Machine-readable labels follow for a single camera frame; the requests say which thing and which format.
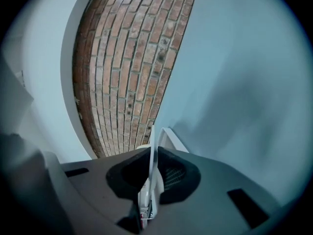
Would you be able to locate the white table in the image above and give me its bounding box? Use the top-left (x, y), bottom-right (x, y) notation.
top-left (154, 0), bottom-right (313, 207)

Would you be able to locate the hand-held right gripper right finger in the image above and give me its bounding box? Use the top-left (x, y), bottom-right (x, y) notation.
top-left (146, 145), bottom-right (282, 235)

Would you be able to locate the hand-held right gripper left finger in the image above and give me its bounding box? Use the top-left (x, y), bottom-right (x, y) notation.
top-left (60, 146), bottom-right (150, 235)

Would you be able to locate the thin white item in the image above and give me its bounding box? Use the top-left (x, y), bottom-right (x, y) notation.
top-left (135, 125), bottom-right (191, 232)

